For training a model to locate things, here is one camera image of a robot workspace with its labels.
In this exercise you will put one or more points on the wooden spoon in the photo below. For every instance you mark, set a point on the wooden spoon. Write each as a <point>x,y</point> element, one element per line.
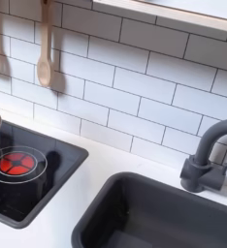
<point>45,68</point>

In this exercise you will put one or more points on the dark grey tap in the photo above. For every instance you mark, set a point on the dark grey tap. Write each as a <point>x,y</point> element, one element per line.
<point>202,168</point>

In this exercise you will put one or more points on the dark grey sink basin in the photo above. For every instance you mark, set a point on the dark grey sink basin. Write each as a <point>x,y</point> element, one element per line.
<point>164,216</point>

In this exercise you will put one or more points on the red stove burner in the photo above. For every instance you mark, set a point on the red stove burner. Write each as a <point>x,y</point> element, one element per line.
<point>16,163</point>

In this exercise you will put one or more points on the black toy stove top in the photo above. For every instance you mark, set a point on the black toy stove top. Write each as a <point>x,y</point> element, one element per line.
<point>28,197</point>

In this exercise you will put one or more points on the white wooden shelf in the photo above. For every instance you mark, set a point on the white wooden shelf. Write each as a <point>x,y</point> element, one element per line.
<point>170,13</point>

